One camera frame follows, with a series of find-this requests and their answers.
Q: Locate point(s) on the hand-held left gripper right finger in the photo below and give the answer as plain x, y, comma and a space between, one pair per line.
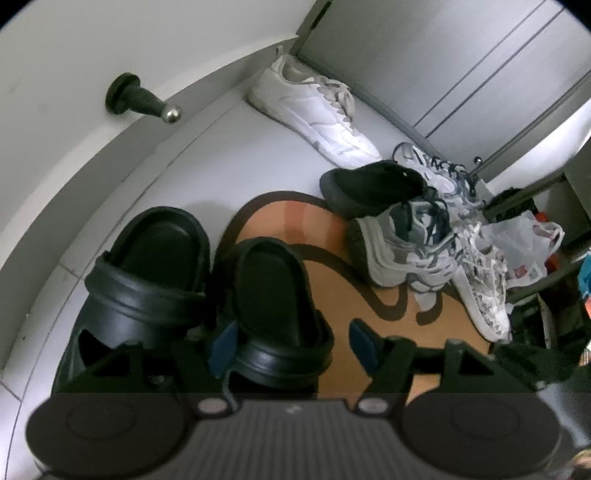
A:
364, 341

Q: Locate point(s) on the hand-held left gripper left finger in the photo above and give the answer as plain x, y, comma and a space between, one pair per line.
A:
224, 346

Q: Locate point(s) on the black clog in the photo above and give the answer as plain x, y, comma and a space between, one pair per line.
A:
268, 295
138, 277

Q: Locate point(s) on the grey chunky sneaker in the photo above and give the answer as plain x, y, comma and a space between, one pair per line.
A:
397, 249
438, 170

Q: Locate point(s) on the patterned white sneaker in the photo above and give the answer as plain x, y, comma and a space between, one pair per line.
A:
485, 286

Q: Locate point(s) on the black slipper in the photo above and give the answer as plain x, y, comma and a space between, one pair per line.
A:
531, 318
369, 189

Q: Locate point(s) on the plain white sneaker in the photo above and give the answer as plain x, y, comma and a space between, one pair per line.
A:
314, 106

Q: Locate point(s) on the orange cartoon door mat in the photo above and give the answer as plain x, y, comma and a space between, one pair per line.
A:
341, 295

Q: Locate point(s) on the white plastic bag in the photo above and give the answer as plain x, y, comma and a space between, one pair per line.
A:
517, 240

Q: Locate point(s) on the black bag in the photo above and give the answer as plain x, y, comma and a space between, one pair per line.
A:
510, 198

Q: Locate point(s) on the teal jersey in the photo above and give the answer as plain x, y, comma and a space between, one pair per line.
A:
585, 281

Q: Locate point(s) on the grey cabinet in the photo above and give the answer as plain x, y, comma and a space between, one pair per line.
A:
577, 184

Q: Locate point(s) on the grey door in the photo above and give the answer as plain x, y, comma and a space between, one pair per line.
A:
415, 55

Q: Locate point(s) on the black wall door stopper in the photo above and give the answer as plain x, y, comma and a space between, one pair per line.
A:
134, 97

